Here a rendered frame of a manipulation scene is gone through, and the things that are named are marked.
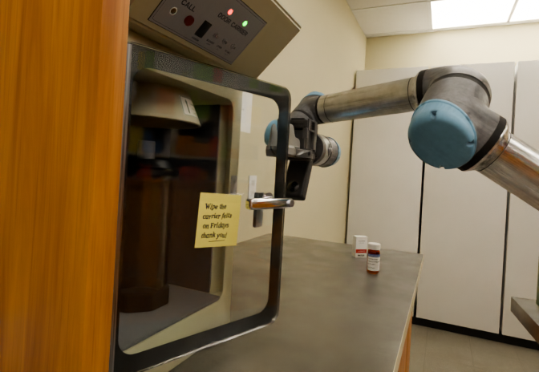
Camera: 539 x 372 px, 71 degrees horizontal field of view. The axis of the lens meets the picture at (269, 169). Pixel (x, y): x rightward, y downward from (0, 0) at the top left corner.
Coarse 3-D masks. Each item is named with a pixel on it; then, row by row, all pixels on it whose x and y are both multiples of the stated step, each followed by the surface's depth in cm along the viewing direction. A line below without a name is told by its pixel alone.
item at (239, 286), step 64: (192, 64) 50; (128, 128) 44; (192, 128) 50; (256, 128) 59; (128, 192) 44; (192, 192) 51; (256, 192) 59; (128, 256) 45; (192, 256) 51; (256, 256) 60; (128, 320) 45; (192, 320) 52; (256, 320) 61
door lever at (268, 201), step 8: (248, 200) 53; (256, 200) 53; (264, 200) 54; (272, 200) 55; (280, 200) 56; (288, 200) 57; (248, 208) 53; (256, 208) 53; (264, 208) 54; (272, 208) 55
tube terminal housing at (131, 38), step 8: (128, 32) 46; (136, 32) 47; (128, 40) 46; (136, 40) 47; (144, 40) 48; (152, 40) 50; (160, 48) 51; (168, 48) 53; (184, 56) 56; (176, 360) 58; (152, 368) 53; (160, 368) 54; (168, 368) 56
